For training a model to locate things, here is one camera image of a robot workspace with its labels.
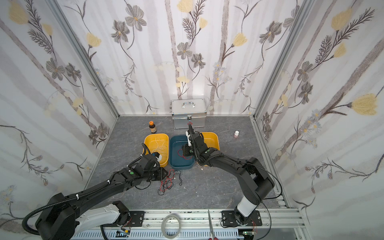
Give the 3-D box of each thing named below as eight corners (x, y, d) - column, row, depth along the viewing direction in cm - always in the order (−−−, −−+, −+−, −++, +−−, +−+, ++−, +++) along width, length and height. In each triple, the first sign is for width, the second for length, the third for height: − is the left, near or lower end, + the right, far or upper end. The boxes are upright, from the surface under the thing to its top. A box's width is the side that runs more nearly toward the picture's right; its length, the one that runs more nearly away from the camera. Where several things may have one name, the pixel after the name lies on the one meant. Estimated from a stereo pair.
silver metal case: (172, 129, 114) (170, 114, 102) (174, 113, 126) (172, 98, 113) (204, 129, 115) (206, 115, 102) (204, 113, 126) (205, 98, 114)
